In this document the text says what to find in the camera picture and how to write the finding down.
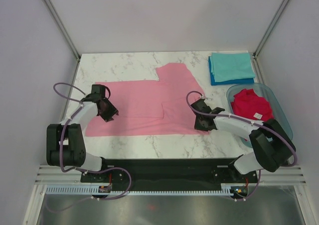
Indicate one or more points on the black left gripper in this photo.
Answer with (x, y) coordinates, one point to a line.
(107, 117)

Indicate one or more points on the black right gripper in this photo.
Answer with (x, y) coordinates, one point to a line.
(198, 127)

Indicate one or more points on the pink t shirt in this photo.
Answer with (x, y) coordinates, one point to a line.
(151, 107)

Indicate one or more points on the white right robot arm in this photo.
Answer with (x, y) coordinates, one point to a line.
(272, 148)

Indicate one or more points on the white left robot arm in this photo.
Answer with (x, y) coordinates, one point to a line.
(65, 146)

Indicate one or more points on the red t shirt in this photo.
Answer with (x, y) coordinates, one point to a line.
(249, 105)

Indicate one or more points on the folded teal t shirt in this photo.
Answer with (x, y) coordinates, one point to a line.
(231, 66)

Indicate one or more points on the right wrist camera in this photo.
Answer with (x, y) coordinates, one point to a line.
(210, 102)

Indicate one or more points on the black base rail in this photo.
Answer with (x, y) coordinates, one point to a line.
(170, 173)

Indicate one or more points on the white slotted cable duct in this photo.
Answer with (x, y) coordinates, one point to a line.
(106, 189)

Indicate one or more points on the left aluminium frame post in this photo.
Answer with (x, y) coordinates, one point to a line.
(60, 25)

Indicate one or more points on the aluminium frame post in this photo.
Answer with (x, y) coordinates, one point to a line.
(60, 25)
(279, 12)

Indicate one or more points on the right aluminium frame post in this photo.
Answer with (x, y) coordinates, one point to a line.
(279, 12)

